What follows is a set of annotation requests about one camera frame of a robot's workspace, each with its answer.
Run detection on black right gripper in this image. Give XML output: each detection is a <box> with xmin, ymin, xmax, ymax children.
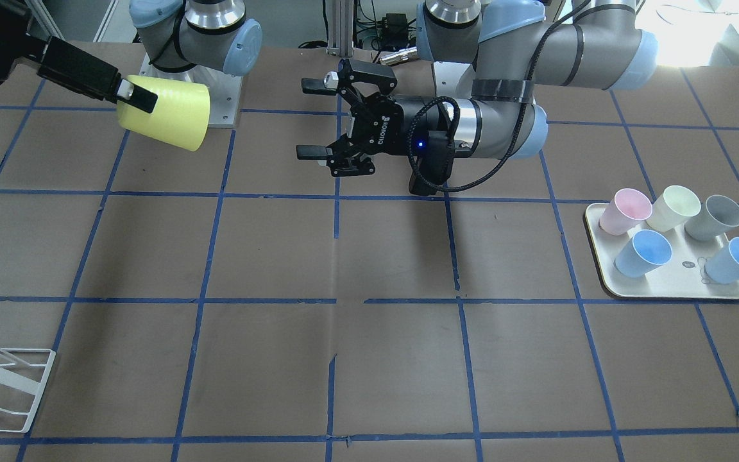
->
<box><xmin>0</xmin><ymin>1</ymin><xmax>158</xmax><ymax>114</ymax></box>

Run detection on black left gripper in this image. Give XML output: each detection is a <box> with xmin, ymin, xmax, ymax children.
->
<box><xmin>296</xmin><ymin>59</ymin><xmax>454</xmax><ymax>176</ymax></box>

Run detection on yellow plastic cup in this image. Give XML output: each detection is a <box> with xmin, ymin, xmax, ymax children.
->
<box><xmin>115</xmin><ymin>75</ymin><xmax>210</xmax><ymax>151</ymax></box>

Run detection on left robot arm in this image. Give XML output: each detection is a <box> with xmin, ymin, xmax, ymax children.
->
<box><xmin>296</xmin><ymin>1</ymin><xmax>659</xmax><ymax>195</ymax></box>

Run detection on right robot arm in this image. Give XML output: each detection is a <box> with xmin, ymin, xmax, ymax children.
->
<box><xmin>0</xmin><ymin>1</ymin><xmax>263</xmax><ymax>114</ymax></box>

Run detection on pink plastic cup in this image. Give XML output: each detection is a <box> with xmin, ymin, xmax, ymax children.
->
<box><xmin>599</xmin><ymin>188</ymin><xmax>653</xmax><ymax>235</ymax></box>

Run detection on light blue plastic cup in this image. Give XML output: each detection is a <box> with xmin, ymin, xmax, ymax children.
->
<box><xmin>614</xmin><ymin>229</ymin><xmax>674</xmax><ymax>278</ymax></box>

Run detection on cream plastic cup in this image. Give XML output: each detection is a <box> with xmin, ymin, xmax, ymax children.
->
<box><xmin>646</xmin><ymin>185</ymin><xmax>701</xmax><ymax>233</ymax></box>

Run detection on grey plastic cup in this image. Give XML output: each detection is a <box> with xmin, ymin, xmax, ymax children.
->
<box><xmin>684</xmin><ymin>195</ymin><xmax>739</xmax><ymax>242</ymax></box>

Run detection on silver cylindrical connector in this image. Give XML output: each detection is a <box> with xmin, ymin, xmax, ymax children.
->
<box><xmin>378</xmin><ymin>46</ymin><xmax>420</xmax><ymax>67</ymax></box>

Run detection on black power adapter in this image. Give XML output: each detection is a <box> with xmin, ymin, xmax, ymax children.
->
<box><xmin>377</xmin><ymin>13</ymin><xmax>409</xmax><ymax>42</ymax></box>

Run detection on beige serving tray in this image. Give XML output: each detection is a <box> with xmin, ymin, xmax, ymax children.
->
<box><xmin>584</xmin><ymin>203</ymin><xmax>739</xmax><ymax>300</ymax></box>

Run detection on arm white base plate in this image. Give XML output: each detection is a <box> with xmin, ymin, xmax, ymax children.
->
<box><xmin>140</xmin><ymin>55</ymin><xmax>243</xmax><ymax>128</ymax></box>
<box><xmin>433</xmin><ymin>61</ymin><xmax>475</xmax><ymax>99</ymax></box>

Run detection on aluminium frame post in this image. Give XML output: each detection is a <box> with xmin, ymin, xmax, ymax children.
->
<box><xmin>325</xmin><ymin>0</ymin><xmax>357</xmax><ymax>58</ymax></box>

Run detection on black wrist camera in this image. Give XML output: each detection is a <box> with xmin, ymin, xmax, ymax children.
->
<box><xmin>409</xmin><ymin>130</ymin><xmax>454</xmax><ymax>196</ymax></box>

